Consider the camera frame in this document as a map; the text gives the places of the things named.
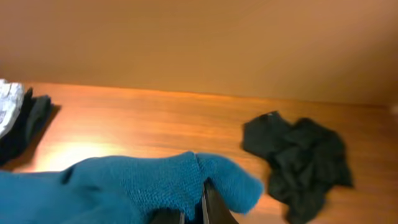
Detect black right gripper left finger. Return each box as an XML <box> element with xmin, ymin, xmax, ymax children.
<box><xmin>149</xmin><ymin>209</ymin><xmax>185</xmax><ymax>224</ymax></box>

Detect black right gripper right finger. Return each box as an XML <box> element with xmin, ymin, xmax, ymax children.
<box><xmin>201</xmin><ymin>180</ymin><xmax>238</xmax><ymax>224</ymax></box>

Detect blue polo shirt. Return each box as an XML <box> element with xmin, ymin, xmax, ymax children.
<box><xmin>1</xmin><ymin>151</ymin><xmax>264</xmax><ymax>223</ymax></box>

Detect crumpled black shirt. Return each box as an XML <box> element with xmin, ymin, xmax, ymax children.
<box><xmin>242</xmin><ymin>111</ymin><xmax>354</xmax><ymax>223</ymax></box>

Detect folded black garment under jeans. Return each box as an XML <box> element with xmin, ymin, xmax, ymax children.
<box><xmin>1</xmin><ymin>88</ymin><xmax>54</xmax><ymax>166</ymax></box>

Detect folded light blue jeans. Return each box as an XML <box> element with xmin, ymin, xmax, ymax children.
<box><xmin>1</xmin><ymin>79</ymin><xmax>24</xmax><ymax>138</ymax></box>

